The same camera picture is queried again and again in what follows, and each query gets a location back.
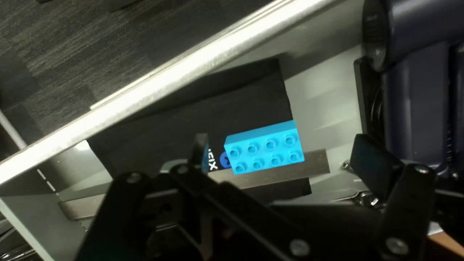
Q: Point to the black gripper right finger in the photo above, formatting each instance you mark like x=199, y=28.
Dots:
x=408, y=192

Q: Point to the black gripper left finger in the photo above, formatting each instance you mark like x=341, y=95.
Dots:
x=183, y=215

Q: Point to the blue toy block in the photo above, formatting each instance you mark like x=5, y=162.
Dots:
x=269, y=147

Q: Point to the drawer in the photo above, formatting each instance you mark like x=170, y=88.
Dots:
x=73, y=69

